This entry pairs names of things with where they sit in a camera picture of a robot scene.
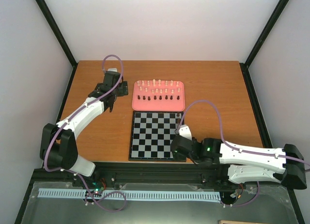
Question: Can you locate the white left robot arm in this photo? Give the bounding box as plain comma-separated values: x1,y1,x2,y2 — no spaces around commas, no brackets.
40,69,128,187

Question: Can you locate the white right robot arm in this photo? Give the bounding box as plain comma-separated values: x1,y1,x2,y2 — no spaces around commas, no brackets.
170,125,307,190

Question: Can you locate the pink plastic tray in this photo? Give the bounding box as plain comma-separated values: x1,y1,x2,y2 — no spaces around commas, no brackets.
132,80,186,112

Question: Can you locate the black and white chessboard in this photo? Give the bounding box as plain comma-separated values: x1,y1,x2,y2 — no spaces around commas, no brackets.
128,111,183,162

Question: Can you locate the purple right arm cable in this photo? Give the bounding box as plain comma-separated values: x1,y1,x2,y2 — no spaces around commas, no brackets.
178,99,310,208

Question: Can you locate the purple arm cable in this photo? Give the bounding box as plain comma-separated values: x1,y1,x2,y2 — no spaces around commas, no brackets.
178,99,310,208
43,54,128,212

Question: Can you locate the black aluminium frame rail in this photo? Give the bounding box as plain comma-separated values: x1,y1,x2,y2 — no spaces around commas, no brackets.
31,161,290,193

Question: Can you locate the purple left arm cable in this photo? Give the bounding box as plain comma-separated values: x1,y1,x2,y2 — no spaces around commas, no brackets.
43,54,128,212

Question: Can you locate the light blue cable duct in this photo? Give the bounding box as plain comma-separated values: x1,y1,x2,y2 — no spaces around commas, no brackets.
37,188,221,203

